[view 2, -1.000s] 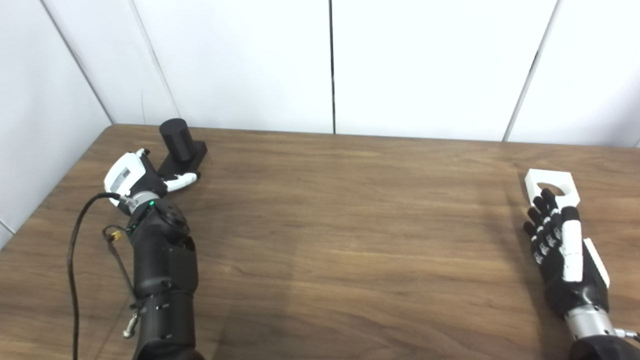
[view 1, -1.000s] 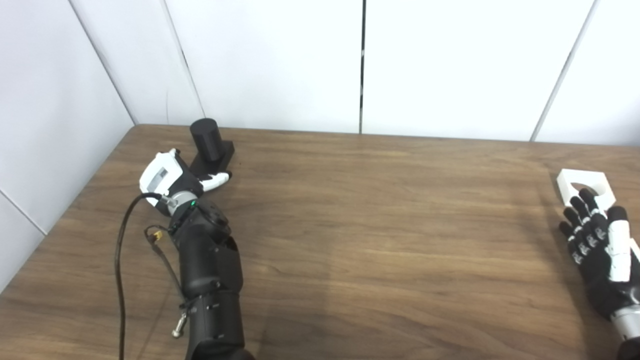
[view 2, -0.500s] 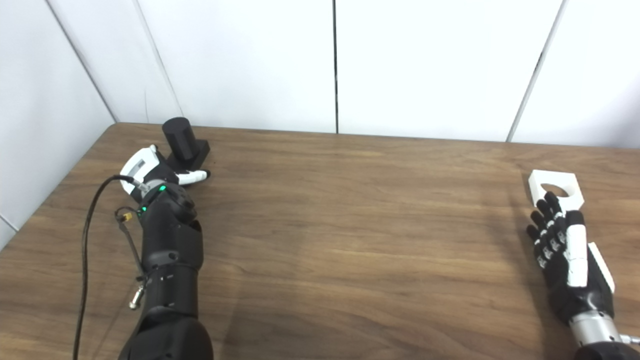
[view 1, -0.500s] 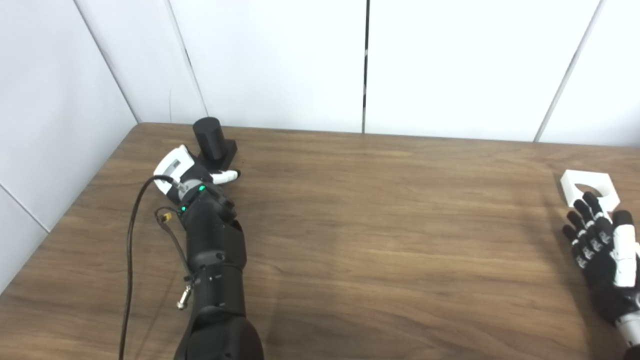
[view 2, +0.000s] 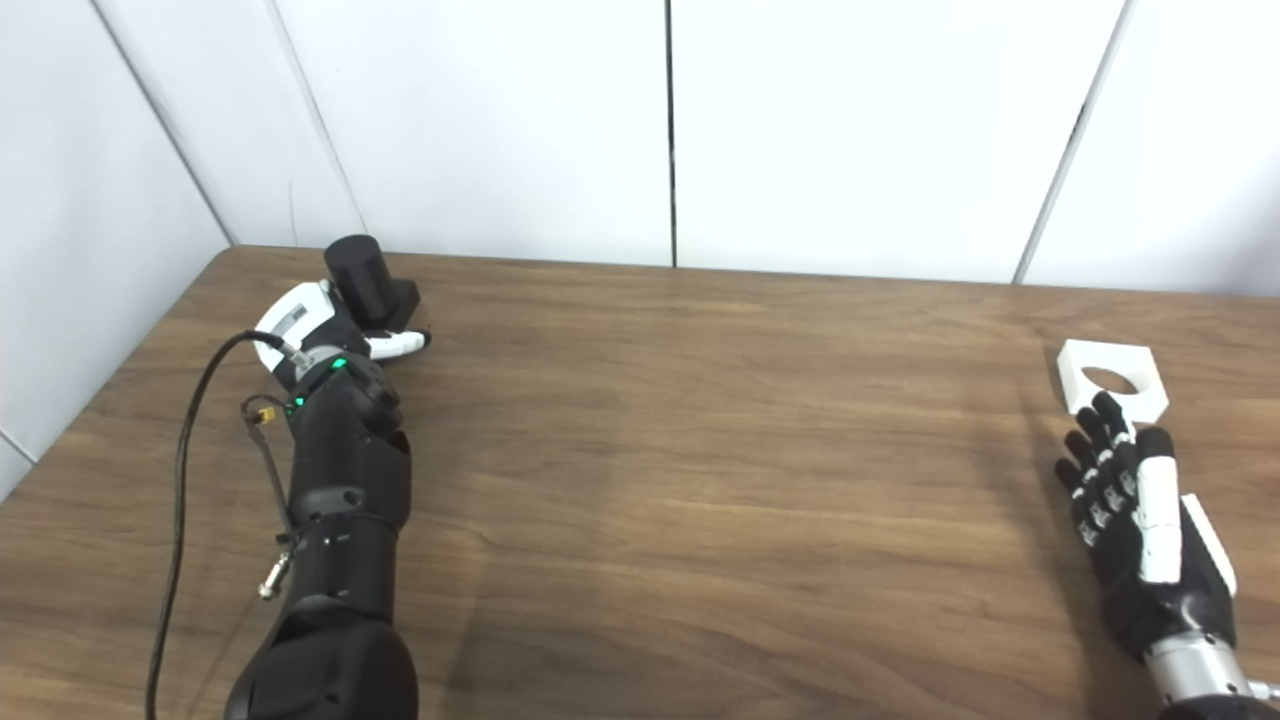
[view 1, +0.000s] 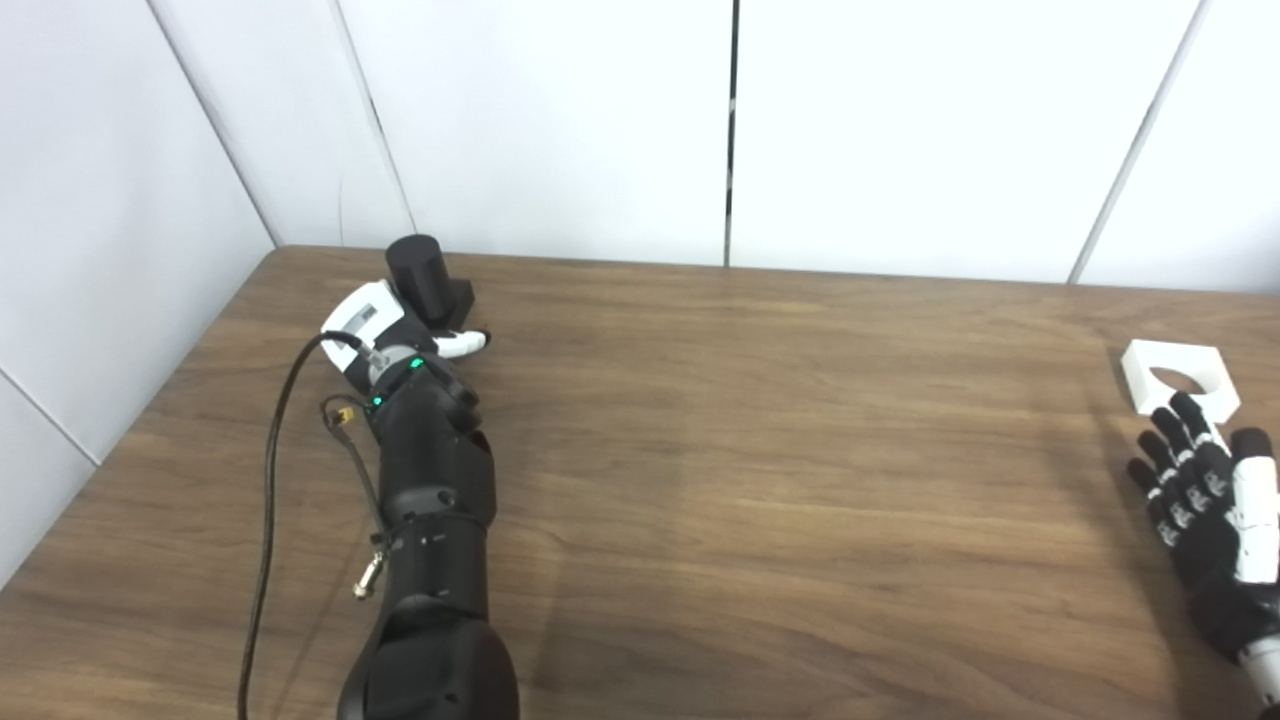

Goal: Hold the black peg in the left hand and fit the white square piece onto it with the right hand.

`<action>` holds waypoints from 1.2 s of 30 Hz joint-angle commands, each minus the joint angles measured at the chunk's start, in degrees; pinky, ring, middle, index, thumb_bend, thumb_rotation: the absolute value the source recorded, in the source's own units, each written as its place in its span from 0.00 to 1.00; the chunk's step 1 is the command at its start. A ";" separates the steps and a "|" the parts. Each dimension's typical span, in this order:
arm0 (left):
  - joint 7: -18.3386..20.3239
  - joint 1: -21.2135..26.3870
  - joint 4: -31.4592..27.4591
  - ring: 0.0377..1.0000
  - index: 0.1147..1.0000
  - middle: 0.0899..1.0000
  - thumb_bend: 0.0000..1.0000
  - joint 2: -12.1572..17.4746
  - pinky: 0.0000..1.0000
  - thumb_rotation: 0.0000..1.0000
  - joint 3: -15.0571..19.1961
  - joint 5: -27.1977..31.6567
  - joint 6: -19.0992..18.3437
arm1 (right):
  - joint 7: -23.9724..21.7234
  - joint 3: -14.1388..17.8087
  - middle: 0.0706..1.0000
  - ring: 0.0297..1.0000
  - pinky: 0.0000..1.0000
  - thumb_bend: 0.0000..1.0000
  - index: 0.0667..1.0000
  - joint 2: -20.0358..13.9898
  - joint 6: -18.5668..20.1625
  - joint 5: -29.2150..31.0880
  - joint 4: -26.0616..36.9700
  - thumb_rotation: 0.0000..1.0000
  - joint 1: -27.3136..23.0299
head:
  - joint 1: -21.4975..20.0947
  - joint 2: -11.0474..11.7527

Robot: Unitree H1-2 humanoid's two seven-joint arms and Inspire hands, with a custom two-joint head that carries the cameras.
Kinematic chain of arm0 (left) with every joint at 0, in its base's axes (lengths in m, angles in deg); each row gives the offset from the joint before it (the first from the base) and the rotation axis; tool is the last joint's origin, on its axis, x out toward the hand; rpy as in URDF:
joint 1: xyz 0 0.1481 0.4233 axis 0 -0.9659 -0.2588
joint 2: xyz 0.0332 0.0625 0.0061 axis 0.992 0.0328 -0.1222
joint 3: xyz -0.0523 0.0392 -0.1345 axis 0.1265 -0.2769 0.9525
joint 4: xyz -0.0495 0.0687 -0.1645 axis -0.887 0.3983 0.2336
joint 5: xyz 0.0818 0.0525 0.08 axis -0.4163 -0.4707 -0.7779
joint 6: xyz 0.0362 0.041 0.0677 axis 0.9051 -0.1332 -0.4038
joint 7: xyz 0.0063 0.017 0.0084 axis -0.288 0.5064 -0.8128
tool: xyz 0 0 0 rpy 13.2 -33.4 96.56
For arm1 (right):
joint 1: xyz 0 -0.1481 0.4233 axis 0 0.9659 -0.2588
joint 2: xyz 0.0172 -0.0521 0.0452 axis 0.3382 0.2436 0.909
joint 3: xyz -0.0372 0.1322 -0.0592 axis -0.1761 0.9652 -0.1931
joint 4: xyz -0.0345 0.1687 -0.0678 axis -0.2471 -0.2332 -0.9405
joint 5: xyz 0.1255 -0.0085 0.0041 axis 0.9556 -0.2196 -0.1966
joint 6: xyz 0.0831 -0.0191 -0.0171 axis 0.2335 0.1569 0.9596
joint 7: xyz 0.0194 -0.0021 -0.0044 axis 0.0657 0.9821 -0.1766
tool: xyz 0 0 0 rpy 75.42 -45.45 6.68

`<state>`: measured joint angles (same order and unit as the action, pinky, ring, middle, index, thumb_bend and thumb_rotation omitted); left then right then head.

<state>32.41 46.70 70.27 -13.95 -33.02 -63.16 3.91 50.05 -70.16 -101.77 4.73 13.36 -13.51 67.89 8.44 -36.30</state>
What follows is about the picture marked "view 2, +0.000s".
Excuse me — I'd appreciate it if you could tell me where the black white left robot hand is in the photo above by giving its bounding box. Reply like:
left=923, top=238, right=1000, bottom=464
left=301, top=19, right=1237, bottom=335
left=255, top=280, right=433, bottom=391

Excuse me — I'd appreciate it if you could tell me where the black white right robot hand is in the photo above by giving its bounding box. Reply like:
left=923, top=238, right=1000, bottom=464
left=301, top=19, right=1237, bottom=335
left=1055, top=392, right=1238, bottom=661

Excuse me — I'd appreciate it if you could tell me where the black peg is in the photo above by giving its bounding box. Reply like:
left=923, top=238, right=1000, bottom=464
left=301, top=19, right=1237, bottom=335
left=323, top=235, right=421, bottom=331

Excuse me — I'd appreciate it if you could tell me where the white square piece with hole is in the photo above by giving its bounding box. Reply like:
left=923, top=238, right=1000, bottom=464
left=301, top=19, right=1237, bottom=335
left=1057, top=340, right=1169, bottom=426

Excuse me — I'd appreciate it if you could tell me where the thin wire with yellow plug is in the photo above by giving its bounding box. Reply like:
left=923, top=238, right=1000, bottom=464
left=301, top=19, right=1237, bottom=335
left=240, top=395, right=301, bottom=601

